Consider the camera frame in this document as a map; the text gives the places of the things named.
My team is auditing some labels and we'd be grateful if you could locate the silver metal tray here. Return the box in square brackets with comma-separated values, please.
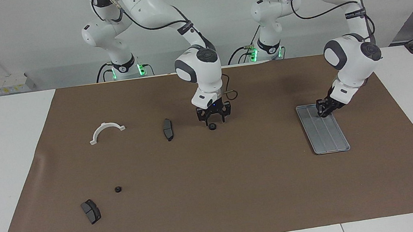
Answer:
[295, 100, 351, 157]

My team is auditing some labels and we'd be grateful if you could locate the white wall power box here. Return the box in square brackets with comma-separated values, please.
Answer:
[0, 72, 36, 95]

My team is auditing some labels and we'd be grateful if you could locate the white half-ring clamp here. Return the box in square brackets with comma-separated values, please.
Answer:
[88, 120, 127, 146]

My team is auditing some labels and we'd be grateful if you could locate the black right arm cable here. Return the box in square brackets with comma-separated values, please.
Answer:
[91, 0, 239, 116]

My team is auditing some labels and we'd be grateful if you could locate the black right base cable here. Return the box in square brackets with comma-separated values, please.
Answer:
[95, 62, 115, 83]

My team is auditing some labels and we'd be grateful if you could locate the long grey brake pad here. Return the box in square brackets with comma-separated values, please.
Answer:
[161, 118, 175, 142]

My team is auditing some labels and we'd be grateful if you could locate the black left base cable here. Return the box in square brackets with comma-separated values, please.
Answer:
[224, 26, 265, 66]

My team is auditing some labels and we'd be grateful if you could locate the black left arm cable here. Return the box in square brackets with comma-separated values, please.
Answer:
[289, 0, 377, 48]

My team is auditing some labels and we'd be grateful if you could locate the black base cable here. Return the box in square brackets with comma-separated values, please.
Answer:
[95, 62, 115, 83]
[224, 26, 265, 66]

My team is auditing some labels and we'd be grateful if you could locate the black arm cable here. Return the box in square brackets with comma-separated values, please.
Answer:
[289, 0, 377, 48]
[91, 0, 239, 116]

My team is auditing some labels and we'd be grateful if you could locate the brown table mat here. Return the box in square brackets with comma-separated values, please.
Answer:
[0, 43, 413, 232]

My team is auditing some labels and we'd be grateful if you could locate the short grey brake pad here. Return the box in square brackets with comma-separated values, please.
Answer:
[80, 198, 102, 226]

